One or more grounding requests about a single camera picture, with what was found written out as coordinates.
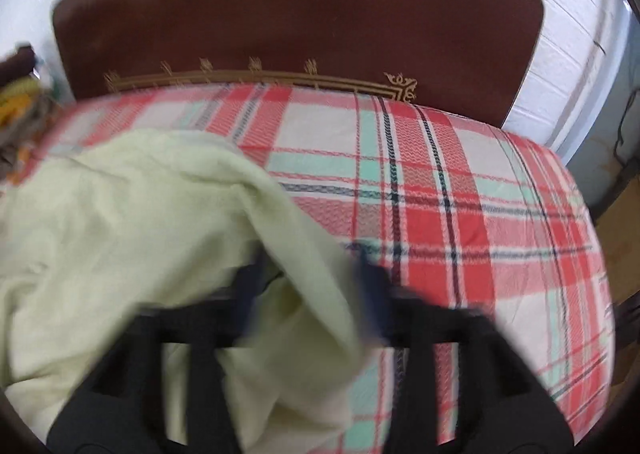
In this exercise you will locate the dark brown wooden headboard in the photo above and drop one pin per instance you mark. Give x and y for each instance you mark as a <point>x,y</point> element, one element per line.
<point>468,57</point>

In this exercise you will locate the dark brown folded garment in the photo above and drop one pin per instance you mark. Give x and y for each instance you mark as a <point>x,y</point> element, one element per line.
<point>19,64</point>

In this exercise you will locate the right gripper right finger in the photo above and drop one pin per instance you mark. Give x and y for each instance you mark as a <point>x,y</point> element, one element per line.
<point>463,388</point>

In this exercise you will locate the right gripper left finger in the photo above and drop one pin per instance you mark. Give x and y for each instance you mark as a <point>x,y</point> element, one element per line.
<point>121,405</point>

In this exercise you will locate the olive green folded garment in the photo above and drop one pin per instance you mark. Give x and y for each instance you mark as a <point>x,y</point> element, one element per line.
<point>24,86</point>

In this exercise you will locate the grey striped folded garment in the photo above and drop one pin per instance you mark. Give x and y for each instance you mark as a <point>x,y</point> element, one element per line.
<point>44,112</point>

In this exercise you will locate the yellow folded garment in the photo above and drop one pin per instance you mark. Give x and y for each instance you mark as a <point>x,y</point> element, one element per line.
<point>14,107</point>

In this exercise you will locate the light green sweater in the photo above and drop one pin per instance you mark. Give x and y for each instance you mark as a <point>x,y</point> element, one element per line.
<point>164,218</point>

